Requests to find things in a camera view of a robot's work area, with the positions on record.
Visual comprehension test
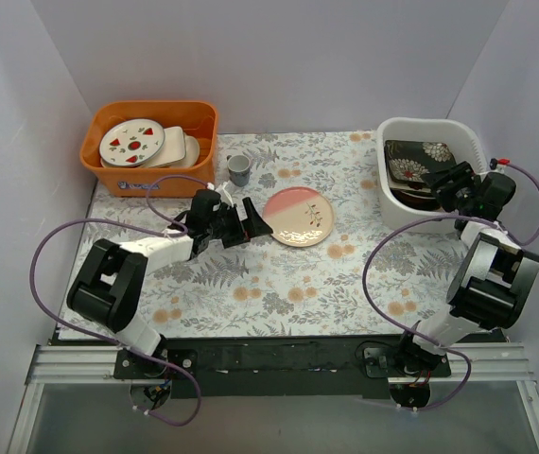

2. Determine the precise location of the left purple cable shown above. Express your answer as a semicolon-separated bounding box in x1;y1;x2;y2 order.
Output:
29;174;218;426

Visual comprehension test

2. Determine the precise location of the cream rectangular plate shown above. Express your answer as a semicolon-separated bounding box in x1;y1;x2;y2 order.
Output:
144;126;186;168

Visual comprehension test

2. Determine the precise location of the floral patterned table mat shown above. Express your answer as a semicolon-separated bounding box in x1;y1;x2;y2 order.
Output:
56;131;496;340

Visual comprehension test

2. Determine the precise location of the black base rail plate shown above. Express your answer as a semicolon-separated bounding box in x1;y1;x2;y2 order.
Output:
113;330;455;398

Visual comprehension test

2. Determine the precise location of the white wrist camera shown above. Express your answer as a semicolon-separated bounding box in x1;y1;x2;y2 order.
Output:
489;158;511;174
206;182;235;207

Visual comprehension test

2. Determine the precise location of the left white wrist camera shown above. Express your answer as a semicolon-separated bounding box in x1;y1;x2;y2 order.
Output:
206;182;235;207

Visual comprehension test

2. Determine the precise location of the purple cable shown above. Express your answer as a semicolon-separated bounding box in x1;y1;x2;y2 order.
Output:
29;174;218;426
361;158;539;411

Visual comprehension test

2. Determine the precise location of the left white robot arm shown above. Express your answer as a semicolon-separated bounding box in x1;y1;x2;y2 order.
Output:
67;189;273;378

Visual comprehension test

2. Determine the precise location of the dark plate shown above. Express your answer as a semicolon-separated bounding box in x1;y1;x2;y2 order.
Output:
262;186;336;248

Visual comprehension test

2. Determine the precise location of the glossy black plate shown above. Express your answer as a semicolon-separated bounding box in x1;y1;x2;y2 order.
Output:
391;190;441;211

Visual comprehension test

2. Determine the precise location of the round watermelon pattern plate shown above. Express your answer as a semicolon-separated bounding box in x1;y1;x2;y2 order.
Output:
98;118;165;167

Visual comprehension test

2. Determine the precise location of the small cream plate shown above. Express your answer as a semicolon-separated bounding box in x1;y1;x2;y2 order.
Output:
172;135;200;168

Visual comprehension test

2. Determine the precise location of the white plastic bin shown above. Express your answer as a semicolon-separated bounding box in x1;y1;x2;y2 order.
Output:
375;117;488;230

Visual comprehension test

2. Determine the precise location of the black floral rectangular plate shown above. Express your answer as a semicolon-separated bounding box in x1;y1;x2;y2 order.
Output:
384;140;457;183

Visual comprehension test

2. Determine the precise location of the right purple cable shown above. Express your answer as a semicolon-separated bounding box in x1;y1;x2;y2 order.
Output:
361;158;539;411

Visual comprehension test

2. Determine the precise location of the orange plastic bin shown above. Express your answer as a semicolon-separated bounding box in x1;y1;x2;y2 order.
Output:
79;99;218;198

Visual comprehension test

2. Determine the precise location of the small grey white cup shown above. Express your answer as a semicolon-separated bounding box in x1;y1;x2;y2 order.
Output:
227;155;252;187

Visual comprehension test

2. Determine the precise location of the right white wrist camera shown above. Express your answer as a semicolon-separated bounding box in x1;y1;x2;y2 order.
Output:
489;158;511;174

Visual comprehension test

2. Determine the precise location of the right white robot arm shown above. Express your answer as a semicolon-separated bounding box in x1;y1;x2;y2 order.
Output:
394;159;539;376

